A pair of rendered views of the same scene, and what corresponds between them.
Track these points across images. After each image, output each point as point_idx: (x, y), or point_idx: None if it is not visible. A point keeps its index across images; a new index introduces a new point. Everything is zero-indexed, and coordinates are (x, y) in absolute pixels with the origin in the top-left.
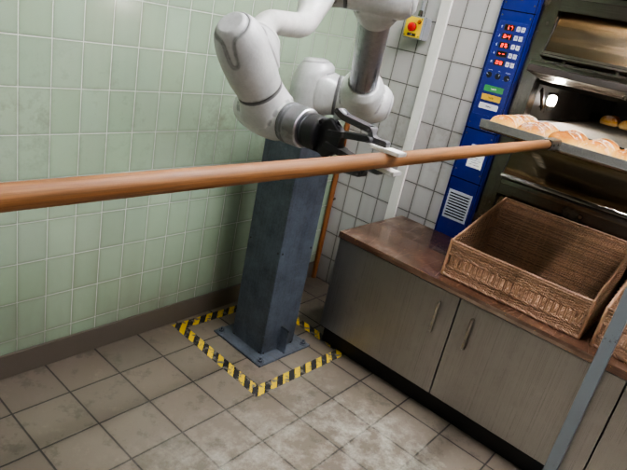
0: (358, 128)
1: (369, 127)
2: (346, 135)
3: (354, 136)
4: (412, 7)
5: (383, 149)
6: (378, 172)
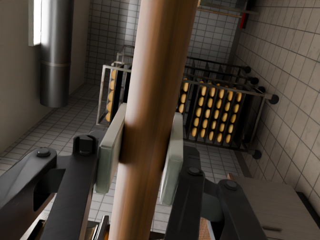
0: (26, 183)
1: (33, 149)
2: (58, 238)
3: (67, 201)
4: None
5: (115, 119)
6: (190, 147)
